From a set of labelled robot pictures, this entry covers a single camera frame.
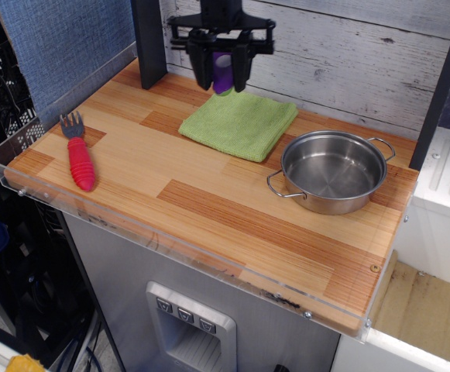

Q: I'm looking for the stainless steel pan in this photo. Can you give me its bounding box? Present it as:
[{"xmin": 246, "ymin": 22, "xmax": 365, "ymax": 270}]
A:
[{"xmin": 266, "ymin": 130, "xmax": 396, "ymax": 215}]

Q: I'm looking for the clear acrylic table guard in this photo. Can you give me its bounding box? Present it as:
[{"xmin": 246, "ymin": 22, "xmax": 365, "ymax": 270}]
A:
[{"xmin": 0, "ymin": 46, "xmax": 417, "ymax": 340}]

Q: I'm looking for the dark grey post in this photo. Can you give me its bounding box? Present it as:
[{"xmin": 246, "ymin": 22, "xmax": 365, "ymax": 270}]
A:
[
  {"xmin": 408, "ymin": 46, "xmax": 450, "ymax": 171},
  {"xmin": 131, "ymin": 0, "xmax": 167, "ymax": 90}
]

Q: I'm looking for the blue fabric panel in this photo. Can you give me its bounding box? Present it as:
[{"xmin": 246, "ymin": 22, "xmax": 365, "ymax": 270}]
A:
[{"xmin": 0, "ymin": 0, "xmax": 136, "ymax": 127}]

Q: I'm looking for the dark grey right post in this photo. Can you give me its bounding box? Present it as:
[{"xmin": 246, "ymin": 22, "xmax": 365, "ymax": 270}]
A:
[{"xmin": 408, "ymin": 46, "xmax": 450, "ymax": 171}]

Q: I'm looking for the fork with red handle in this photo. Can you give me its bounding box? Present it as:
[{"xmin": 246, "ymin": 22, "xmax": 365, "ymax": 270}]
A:
[{"xmin": 60, "ymin": 112, "xmax": 95, "ymax": 191}]

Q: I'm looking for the dark grey left post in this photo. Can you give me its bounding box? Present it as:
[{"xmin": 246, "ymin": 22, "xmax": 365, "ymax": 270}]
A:
[{"xmin": 131, "ymin": 0, "xmax": 167, "ymax": 90}]

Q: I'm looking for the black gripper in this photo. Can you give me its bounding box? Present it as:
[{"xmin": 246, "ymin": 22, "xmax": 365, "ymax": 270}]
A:
[{"xmin": 167, "ymin": 1, "xmax": 276, "ymax": 92}]

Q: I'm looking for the black plastic crate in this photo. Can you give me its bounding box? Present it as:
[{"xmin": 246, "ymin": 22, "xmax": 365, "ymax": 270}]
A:
[{"xmin": 0, "ymin": 41, "xmax": 36, "ymax": 137}]

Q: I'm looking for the purple toy eggplant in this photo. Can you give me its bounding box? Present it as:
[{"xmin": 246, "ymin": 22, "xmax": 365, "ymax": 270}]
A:
[{"xmin": 212, "ymin": 52, "xmax": 234, "ymax": 95}]

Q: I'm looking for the grey water dispenser panel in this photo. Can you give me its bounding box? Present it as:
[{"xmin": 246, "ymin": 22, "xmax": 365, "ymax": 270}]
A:
[{"xmin": 146, "ymin": 281, "xmax": 238, "ymax": 371}]

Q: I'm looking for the silver toy fridge cabinet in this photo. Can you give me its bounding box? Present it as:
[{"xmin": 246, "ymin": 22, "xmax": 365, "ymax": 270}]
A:
[{"xmin": 66, "ymin": 216, "xmax": 339, "ymax": 371}]

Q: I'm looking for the green folded cloth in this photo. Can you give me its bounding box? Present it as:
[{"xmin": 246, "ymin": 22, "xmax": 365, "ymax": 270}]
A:
[{"xmin": 179, "ymin": 91, "xmax": 298, "ymax": 163}]

